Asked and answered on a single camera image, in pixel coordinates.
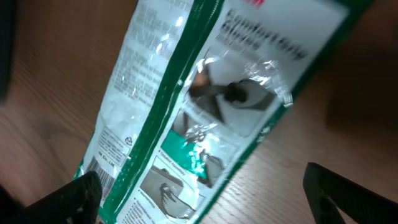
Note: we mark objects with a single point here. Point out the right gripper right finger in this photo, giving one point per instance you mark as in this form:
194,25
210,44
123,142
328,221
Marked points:
329,193

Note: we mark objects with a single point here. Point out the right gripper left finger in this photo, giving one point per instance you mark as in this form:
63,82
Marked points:
75,202

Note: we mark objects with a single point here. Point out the green 3M gloves package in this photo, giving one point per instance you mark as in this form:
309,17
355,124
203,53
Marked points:
196,87

